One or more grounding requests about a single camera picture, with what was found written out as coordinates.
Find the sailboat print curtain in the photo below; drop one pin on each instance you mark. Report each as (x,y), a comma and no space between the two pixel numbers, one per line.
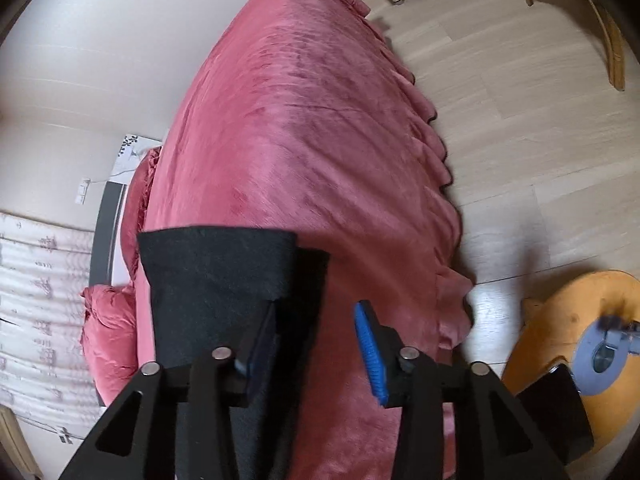
(45,310)

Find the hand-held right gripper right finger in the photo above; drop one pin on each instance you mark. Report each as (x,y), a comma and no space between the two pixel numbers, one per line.
(370,350)

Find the black wool cloth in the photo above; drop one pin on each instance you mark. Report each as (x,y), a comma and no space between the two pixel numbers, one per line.
(215,285)

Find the grey and white headboard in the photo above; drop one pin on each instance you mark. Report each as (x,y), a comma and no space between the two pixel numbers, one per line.
(107,230)

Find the pink bed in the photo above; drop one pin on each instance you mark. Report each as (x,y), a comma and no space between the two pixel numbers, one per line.
(310,135)

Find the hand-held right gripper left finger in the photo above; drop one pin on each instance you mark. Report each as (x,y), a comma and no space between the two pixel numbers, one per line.
(260,355)

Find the white wall switch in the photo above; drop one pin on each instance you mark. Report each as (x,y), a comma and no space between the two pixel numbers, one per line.
(83,191)

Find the large pink pillow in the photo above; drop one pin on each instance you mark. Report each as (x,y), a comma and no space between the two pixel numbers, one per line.
(110,340)

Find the orange wooden stool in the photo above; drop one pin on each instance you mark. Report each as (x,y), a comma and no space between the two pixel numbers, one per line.
(555,325)

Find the black phone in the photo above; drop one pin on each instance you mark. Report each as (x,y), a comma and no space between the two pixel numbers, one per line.
(555,410)

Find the wooden chair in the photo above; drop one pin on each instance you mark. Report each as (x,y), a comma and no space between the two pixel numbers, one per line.
(595,15)

